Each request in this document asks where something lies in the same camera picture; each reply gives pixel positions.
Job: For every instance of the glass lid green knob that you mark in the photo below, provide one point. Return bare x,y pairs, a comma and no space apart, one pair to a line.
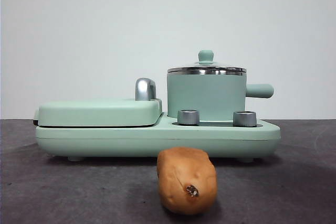
206,56

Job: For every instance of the brown potato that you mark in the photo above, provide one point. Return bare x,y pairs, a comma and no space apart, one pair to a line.
183,176

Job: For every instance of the mint green steamer pot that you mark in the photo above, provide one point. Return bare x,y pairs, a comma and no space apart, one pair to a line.
207,93

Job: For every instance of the silver control knob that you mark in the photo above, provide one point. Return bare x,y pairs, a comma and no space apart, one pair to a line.
188,117
244,118

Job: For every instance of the mint green breakfast machine base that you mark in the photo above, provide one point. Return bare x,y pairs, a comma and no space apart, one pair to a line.
131,140

